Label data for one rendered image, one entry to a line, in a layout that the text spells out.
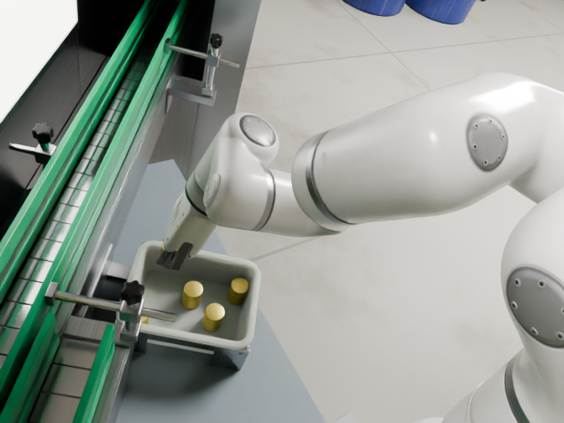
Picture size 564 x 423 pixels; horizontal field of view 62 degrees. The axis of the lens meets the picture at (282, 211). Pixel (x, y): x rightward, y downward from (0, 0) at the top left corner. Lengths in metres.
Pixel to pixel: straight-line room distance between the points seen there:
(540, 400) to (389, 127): 0.18
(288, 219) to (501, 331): 1.82
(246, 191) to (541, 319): 0.32
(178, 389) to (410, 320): 1.35
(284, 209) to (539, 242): 0.32
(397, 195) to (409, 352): 1.67
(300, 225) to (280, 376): 0.41
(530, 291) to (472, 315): 1.97
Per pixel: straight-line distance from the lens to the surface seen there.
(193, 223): 0.64
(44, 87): 1.07
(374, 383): 1.84
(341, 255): 2.07
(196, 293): 0.86
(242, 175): 0.50
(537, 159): 0.38
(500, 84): 0.37
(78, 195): 0.89
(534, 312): 0.27
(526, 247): 0.26
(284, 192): 0.52
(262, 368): 0.89
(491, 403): 0.38
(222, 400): 0.85
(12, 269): 0.78
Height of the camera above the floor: 1.55
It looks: 47 degrees down
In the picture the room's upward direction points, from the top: 22 degrees clockwise
